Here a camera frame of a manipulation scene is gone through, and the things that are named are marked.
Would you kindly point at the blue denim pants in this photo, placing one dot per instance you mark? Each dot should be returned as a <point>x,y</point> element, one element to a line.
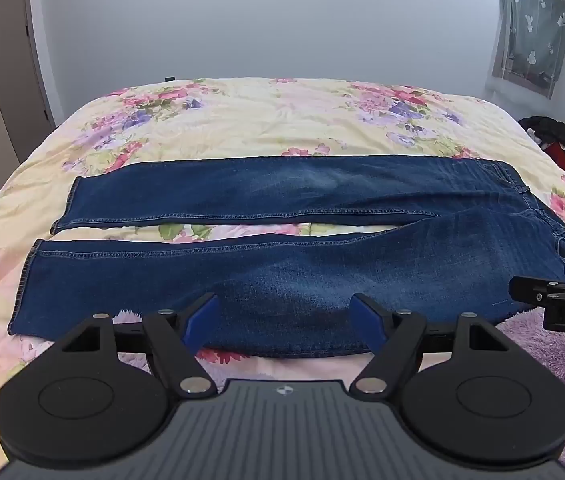
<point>282,280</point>

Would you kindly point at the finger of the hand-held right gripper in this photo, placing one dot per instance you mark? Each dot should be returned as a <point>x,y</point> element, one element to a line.
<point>532,290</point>

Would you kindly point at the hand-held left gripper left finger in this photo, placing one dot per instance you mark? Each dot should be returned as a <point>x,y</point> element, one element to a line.
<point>203,321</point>

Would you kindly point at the pile of dark clothes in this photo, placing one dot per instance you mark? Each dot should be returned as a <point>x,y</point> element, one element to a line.
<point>557,142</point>

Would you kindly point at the green floral curtain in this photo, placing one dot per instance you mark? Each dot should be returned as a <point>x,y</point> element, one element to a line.
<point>532,30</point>

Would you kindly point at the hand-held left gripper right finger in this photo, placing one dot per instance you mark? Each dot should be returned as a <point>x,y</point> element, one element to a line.
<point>364,321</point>

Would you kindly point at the floral bedspread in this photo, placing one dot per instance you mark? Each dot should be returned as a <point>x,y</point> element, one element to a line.
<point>272,115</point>

